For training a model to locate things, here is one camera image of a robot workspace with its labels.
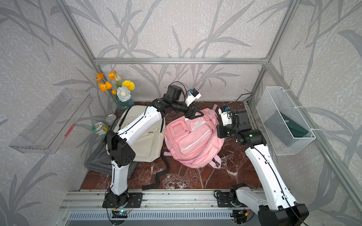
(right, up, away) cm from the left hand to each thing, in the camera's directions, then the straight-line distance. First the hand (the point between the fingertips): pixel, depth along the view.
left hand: (200, 111), depth 76 cm
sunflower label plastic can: (-66, -11, +17) cm, 69 cm away
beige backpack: (-30, -23, +10) cm, 39 cm away
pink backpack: (-3, -17, +5) cm, 18 cm away
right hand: (+9, -7, -2) cm, 12 cm away
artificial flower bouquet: (-45, +13, +4) cm, 47 cm away
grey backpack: (-59, -29, +5) cm, 66 cm away
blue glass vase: (-55, +4, +26) cm, 61 cm away
